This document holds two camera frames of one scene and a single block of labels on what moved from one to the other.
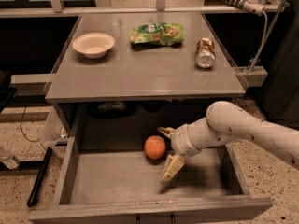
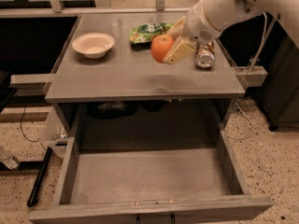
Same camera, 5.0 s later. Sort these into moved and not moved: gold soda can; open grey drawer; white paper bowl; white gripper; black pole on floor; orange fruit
Moved: orange fruit; white gripper
Not moved: open grey drawer; white paper bowl; black pole on floor; gold soda can
